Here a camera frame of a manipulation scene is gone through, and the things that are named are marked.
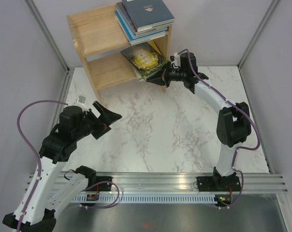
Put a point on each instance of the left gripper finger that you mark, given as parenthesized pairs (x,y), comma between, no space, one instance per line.
(99,134)
(106,117)

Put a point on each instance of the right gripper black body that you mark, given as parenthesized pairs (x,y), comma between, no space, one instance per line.
(173,74)

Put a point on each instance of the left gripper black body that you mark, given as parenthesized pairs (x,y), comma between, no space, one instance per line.
(91,123)

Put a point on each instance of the green Alice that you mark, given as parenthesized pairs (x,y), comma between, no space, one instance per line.
(145,59)

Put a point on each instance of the yellow book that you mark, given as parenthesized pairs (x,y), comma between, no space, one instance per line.
(155,47)

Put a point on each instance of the bright blue book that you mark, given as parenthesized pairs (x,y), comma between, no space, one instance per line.
(143,39)

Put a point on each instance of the light blue book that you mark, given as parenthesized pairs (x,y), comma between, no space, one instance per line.
(129,28)

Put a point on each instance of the navy blue crest book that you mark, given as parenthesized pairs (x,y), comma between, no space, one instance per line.
(148,14)

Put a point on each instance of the dark purple galaxy book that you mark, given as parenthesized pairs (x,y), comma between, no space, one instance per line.
(124,13)

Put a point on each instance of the pale green thin file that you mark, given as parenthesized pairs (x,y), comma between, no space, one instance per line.
(139,77)

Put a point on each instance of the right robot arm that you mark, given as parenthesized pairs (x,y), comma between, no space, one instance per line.
(233,125)

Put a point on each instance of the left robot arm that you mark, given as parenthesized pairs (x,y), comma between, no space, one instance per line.
(39,210)

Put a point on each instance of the wooden two-tier shelf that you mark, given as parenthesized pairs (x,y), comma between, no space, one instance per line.
(98,40)

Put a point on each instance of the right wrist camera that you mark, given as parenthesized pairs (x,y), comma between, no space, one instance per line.
(174,58)

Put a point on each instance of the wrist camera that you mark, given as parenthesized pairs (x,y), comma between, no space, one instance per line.
(174,58)
(80,101)

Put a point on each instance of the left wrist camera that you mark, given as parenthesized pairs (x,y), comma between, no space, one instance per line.
(80,101)

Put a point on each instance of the left aluminium frame post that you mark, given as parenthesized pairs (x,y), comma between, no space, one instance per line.
(46,33)

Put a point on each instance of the aluminium frame post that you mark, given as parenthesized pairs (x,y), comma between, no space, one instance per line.
(261,26)
(46,33)

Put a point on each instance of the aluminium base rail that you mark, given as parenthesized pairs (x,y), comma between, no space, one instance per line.
(254,183)

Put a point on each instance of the white slotted cable duct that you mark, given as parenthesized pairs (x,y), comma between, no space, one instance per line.
(108,198)

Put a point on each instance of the right aluminium frame post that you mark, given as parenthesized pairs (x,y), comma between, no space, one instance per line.
(261,26)

